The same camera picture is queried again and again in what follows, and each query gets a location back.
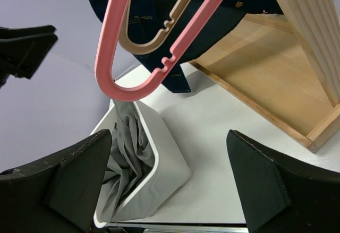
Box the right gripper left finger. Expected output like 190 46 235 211
1 130 112 232

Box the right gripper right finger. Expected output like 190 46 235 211
226 130 339 232

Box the beige hanger front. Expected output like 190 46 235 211
118 0 191 55

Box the white plastic basket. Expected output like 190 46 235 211
93 101 191 228

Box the pink plastic hanger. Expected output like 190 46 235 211
95 0 223 102

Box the wooden clothes rack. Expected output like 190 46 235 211
192 0 339 153

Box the aluminium mounting rail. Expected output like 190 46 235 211
107 223 248 232

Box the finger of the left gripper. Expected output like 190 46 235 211
1 25 58 84

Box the dark blue denim skirt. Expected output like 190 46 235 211
89 0 283 93

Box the grey pleated skirt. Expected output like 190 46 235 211
100 101 155 221

